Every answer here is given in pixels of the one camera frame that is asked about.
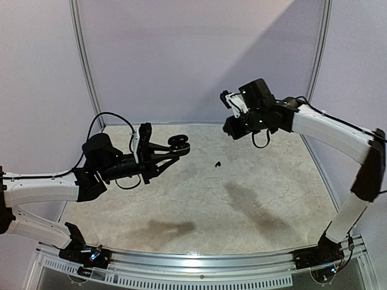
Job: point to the right aluminium frame post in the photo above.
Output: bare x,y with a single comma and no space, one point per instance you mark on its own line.
320,46

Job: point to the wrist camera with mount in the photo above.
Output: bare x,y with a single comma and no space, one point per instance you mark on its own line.
235,102
139,142

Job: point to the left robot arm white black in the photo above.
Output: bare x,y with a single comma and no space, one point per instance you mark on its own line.
104,163

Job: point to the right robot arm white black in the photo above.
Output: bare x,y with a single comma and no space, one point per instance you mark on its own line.
255,109

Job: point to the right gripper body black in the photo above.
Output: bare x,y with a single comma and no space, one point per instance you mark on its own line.
237,127

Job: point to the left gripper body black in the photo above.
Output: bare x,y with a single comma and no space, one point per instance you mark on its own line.
145,165

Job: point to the aluminium frame post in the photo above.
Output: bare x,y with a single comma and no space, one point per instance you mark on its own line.
83,56
320,46

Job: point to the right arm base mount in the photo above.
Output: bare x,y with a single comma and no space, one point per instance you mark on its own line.
324,260

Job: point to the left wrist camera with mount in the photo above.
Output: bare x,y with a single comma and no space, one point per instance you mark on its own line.
139,142

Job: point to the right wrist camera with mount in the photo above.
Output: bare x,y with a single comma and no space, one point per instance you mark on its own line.
235,102

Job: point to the aluminium front rail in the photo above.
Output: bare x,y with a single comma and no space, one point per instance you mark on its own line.
137,270

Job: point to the black earbud charging case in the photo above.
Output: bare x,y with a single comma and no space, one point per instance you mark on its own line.
179,145

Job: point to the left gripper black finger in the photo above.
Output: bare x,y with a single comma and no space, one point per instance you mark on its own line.
152,148
164,164

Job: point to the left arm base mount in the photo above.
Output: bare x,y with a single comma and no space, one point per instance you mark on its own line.
78,251

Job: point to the left aluminium frame post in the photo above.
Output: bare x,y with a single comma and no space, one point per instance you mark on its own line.
83,56

